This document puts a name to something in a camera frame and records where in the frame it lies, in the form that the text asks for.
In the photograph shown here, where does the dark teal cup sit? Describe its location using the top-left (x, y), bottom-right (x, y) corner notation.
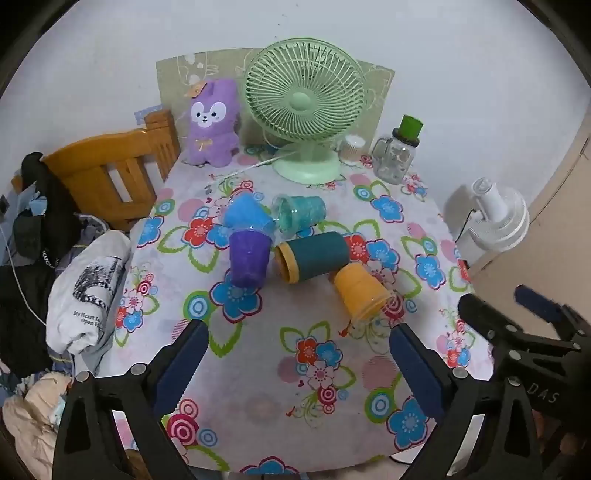
top-left (276, 232), bottom-right (349, 284)

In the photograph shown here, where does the orange plastic cup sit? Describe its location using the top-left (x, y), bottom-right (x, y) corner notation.
top-left (334, 263), bottom-right (393, 324)

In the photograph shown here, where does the turquoise plastic cup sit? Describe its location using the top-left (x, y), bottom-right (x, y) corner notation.
top-left (271, 195), bottom-right (327, 237)

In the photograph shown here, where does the purple plastic cup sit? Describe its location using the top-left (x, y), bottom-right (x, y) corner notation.
top-left (229, 229), bottom-right (273, 288)

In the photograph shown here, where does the blue plastic cup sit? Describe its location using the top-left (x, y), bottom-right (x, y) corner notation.
top-left (221, 192), bottom-right (276, 236)

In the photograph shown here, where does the beige cloth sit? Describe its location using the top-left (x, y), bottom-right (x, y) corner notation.
top-left (2, 372), bottom-right (71, 479)

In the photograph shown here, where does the white floor fan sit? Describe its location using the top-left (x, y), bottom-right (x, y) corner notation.
top-left (444, 177), bottom-right (530, 253)

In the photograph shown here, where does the white printed t-shirt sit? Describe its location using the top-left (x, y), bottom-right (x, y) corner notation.
top-left (45, 230), bottom-right (131, 372)

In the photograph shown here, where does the glass mason jar mug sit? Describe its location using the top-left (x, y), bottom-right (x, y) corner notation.
top-left (372, 115), bottom-right (423, 185)

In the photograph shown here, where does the floral tablecloth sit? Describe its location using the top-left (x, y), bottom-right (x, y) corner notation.
top-left (100, 147), bottom-right (493, 474)

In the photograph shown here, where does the black clothes pile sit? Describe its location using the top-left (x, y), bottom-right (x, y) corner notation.
top-left (1, 152), bottom-right (88, 378)

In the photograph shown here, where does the cotton swab container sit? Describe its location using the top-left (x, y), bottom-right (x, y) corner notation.
top-left (338, 134), bottom-right (366, 165)

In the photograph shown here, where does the wooden chair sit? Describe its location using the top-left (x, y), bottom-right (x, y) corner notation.
top-left (11, 109), bottom-right (182, 232)

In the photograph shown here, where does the green desk fan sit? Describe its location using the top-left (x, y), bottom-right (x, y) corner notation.
top-left (242, 38), bottom-right (366, 185)

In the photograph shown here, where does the purple plush toy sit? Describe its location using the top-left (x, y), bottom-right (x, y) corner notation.
top-left (185, 78), bottom-right (240, 168)

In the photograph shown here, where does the beige patterned cardboard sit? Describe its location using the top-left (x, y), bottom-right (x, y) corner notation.
top-left (155, 48), bottom-right (394, 152)

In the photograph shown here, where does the white fan cable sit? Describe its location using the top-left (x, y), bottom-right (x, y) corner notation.
top-left (224, 154), bottom-right (290, 178)

